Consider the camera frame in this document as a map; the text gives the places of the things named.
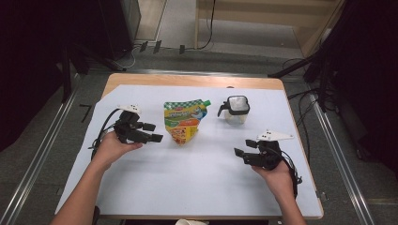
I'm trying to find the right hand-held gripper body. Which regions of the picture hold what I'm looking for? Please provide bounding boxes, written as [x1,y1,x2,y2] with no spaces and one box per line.
[243,129,295,172]

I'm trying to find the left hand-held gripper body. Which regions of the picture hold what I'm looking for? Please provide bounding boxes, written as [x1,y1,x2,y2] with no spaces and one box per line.
[113,104,151,144]

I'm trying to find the yellow green spouted pouch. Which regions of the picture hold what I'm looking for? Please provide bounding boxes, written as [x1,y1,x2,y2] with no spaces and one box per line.
[163,98,212,146]

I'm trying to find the clear jar with black lid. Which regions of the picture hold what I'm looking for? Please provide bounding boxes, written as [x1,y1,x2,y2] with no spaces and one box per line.
[217,95,251,126]

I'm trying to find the person's left hand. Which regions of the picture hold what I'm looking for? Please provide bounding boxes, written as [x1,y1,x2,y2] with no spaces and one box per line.
[93,130,144,172]

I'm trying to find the person's right hand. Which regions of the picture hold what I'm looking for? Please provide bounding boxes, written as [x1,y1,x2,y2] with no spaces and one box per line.
[252,161,297,201]

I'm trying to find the white table sheet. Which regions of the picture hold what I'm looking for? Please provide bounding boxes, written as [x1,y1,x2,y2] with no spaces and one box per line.
[54,83,323,218]

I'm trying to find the wooden table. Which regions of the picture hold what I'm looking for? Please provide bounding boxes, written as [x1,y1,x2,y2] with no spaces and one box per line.
[93,73,325,221]

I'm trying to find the black metal stand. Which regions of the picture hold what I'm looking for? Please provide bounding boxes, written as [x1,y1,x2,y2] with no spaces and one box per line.
[267,46,345,113]
[59,41,127,105]

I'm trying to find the white crumpled object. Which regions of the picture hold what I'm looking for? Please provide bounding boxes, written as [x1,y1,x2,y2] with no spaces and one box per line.
[175,218,210,225]

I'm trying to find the black cabinet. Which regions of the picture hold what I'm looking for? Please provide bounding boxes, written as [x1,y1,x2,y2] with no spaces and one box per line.
[97,0,142,61]

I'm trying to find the dark curtain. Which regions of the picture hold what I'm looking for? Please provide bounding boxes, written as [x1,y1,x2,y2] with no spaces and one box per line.
[0,0,106,153]
[313,0,398,181]

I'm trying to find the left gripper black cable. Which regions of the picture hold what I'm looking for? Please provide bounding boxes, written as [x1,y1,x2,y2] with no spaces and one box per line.
[88,108,124,161]

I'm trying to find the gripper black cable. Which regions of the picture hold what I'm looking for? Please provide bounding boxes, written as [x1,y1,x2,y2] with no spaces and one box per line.
[279,149,303,200]
[88,108,124,161]

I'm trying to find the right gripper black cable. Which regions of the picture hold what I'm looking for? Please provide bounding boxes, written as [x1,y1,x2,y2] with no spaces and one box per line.
[279,149,303,200]

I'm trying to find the black floor cables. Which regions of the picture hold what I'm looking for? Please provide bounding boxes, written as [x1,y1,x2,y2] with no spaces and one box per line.
[282,57,341,158]

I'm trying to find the metal floor rail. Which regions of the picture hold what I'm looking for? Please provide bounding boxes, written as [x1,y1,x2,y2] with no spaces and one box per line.
[0,73,84,225]
[90,68,270,78]
[308,92,376,225]

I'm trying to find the white floor cable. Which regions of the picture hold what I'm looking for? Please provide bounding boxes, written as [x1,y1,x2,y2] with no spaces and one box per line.
[112,46,138,70]

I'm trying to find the light wooden furniture frame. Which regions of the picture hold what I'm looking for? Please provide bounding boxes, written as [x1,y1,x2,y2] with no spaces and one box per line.
[194,0,345,58]

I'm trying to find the hanging black cable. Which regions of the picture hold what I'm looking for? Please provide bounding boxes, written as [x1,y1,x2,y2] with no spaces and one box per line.
[196,0,217,51]

